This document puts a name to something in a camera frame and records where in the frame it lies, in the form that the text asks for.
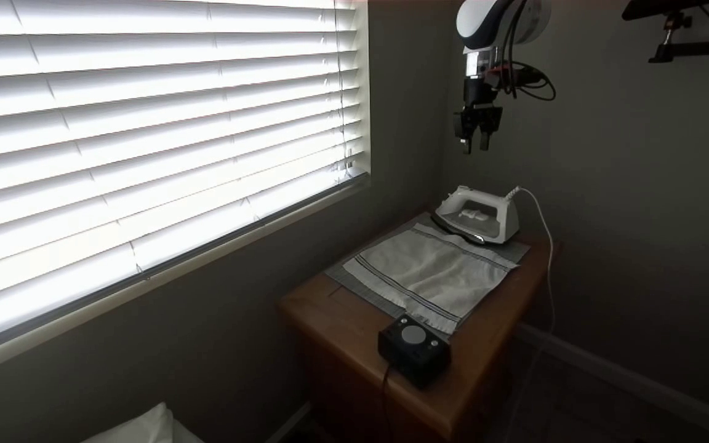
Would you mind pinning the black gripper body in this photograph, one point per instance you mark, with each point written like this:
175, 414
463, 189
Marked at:
478, 112

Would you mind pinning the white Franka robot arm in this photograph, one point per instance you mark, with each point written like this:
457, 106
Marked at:
486, 16

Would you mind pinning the white pressing iron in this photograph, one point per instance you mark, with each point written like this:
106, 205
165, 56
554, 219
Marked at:
478, 215

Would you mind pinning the white grey-striped towel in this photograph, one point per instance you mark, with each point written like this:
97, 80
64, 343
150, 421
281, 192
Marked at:
428, 270

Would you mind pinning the black round device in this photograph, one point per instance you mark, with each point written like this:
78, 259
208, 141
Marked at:
417, 353

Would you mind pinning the wooden nightstand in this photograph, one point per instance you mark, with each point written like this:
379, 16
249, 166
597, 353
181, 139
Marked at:
345, 327

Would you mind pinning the white window sill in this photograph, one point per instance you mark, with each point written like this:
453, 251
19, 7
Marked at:
165, 270

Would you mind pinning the white window blinds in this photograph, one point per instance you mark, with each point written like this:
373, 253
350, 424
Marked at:
123, 123

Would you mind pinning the white bed mattress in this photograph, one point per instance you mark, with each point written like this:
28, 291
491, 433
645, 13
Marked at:
145, 427

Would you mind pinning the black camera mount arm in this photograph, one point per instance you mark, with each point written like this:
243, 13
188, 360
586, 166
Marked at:
671, 37

